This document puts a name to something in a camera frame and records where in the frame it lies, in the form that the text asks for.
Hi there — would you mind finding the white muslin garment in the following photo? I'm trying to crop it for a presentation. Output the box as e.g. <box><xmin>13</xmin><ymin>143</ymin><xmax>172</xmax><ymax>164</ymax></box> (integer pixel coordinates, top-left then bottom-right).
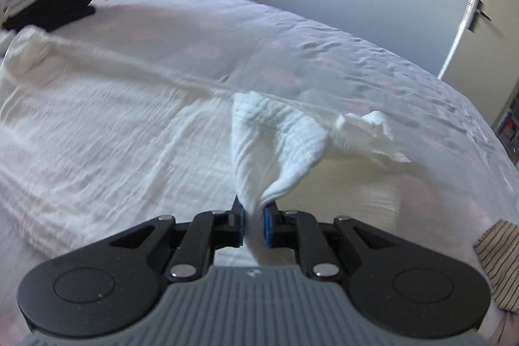
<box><xmin>0</xmin><ymin>26</ymin><xmax>411</xmax><ymax>274</ymax></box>

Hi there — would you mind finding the beige striped garment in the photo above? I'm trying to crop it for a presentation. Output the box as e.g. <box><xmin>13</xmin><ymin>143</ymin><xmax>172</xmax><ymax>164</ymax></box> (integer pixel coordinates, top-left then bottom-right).
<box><xmin>474</xmin><ymin>220</ymin><xmax>519</xmax><ymax>314</ymax></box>

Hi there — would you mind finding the cream door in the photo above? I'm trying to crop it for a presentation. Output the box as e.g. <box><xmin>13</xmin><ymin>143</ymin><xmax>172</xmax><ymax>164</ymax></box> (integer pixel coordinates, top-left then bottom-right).
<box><xmin>438</xmin><ymin>0</ymin><xmax>519</xmax><ymax>125</ymax></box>

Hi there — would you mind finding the dark door handle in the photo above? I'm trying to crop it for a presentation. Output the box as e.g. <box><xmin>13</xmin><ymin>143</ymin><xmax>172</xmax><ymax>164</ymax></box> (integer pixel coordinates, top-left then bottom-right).
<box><xmin>466</xmin><ymin>0</ymin><xmax>491</xmax><ymax>31</ymax></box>

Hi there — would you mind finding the black folded garment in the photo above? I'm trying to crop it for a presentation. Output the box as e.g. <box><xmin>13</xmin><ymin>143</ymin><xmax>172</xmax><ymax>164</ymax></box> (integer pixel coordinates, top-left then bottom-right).
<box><xmin>2</xmin><ymin>0</ymin><xmax>116</xmax><ymax>32</ymax></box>

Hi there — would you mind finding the bed with white sheet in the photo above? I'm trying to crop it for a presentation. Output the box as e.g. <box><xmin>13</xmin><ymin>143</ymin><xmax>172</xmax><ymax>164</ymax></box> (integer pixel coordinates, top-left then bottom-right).
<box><xmin>0</xmin><ymin>0</ymin><xmax>519</xmax><ymax>346</ymax></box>

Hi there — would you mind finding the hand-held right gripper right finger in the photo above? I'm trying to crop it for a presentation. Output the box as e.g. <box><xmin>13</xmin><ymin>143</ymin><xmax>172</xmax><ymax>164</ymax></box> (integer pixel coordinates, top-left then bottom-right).
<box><xmin>263</xmin><ymin>206</ymin><xmax>406</xmax><ymax>282</ymax></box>

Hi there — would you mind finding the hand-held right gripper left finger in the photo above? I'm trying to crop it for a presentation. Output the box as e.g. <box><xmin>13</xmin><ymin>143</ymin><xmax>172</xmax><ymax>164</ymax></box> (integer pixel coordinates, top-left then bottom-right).
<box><xmin>91</xmin><ymin>195</ymin><xmax>247</xmax><ymax>282</ymax></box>

